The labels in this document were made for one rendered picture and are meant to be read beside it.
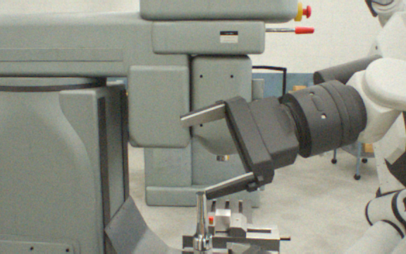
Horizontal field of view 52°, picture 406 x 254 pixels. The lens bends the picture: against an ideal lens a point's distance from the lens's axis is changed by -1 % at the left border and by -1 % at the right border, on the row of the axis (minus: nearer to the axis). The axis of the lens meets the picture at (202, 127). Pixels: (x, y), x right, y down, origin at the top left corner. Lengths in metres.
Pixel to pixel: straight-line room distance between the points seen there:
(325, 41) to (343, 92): 7.46
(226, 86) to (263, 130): 0.76
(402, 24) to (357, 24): 7.28
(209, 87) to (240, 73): 0.10
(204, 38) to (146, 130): 0.33
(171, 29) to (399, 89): 0.83
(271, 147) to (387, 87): 0.16
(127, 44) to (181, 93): 0.22
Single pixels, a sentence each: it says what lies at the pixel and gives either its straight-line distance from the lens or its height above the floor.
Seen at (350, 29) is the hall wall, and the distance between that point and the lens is 8.10.
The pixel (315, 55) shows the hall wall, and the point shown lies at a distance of 7.97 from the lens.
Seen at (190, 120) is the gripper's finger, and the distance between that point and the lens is 0.55.
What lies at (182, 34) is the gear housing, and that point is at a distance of 1.25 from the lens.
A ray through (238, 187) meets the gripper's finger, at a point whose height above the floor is 1.49.
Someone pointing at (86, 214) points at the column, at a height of 1.15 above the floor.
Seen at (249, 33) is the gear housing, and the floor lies 1.69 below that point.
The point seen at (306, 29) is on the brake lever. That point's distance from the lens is 1.26.
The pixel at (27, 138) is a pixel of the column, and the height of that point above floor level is 1.38.
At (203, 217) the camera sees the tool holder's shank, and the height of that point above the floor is 1.25.
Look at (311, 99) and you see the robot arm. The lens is 0.53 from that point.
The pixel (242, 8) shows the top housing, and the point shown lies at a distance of 1.23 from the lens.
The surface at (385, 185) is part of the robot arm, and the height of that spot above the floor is 1.33.
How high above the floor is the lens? 1.65
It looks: 11 degrees down
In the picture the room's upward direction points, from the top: straight up
